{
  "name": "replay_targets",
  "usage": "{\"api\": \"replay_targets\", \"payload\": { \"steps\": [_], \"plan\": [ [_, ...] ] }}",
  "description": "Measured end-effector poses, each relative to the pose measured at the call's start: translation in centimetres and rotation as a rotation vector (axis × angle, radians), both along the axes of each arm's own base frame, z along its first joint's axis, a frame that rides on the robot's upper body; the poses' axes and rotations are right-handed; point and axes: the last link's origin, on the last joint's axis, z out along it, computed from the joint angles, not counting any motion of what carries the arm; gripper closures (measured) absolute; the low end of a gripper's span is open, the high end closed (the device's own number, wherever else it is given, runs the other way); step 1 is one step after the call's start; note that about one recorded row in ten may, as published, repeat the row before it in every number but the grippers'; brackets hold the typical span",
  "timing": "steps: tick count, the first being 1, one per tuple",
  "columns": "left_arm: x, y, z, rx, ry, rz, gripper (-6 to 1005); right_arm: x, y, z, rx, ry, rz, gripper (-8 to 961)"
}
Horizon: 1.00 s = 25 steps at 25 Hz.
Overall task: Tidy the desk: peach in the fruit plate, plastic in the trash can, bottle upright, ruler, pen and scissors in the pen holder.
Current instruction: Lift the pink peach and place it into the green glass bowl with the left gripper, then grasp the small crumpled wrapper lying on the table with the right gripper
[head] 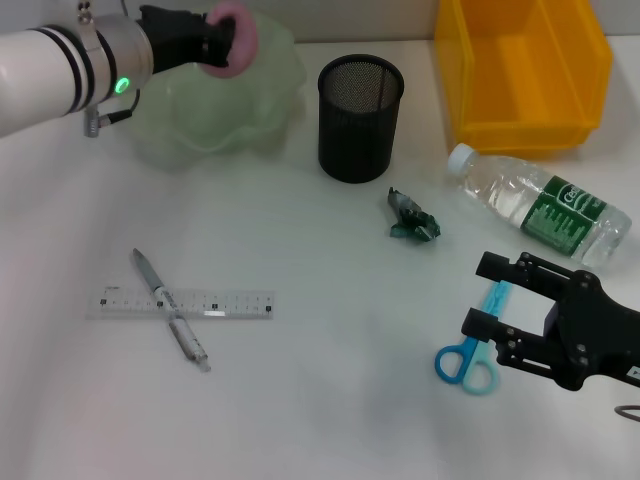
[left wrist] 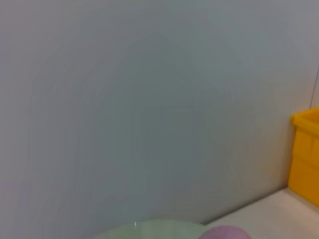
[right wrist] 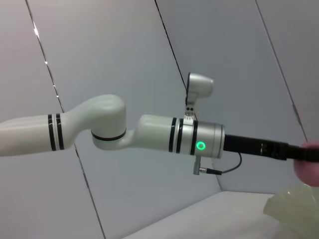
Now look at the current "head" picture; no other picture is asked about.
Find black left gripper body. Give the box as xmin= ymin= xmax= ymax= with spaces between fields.
xmin=137 ymin=4 xmax=209 ymax=76

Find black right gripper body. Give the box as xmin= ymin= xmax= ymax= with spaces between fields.
xmin=544 ymin=269 xmax=640 ymax=393

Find pink peach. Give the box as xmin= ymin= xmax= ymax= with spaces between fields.
xmin=202 ymin=1 xmax=260 ymax=80

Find clear water bottle green label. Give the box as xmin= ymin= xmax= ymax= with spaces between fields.
xmin=446 ymin=143 xmax=634 ymax=271

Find green plastic wrapper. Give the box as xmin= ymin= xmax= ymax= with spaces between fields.
xmin=386 ymin=186 xmax=443 ymax=247

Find blue scissors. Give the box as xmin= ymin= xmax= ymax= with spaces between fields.
xmin=433 ymin=279 xmax=516 ymax=397

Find green translucent fruit bowl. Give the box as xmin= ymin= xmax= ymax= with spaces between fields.
xmin=127 ymin=9 xmax=309 ymax=171

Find black mesh pen holder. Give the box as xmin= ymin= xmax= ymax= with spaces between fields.
xmin=317 ymin=53 xmax=405 ymax=185

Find clear plastic ruler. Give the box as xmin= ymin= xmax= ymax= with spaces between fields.
xmin=85 ymin=284 xmax=277 ymax=321

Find grey pen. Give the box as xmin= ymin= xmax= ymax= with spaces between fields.
xmin=131 ymin=247 xmax=213 ymax=374

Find yellow plastic bin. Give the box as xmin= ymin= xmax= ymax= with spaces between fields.
xmin=433 ymin=0 xmax=615 ymax=154

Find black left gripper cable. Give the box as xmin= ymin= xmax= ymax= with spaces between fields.
xmin=82 ymin=92 xmax=142 ymax=139

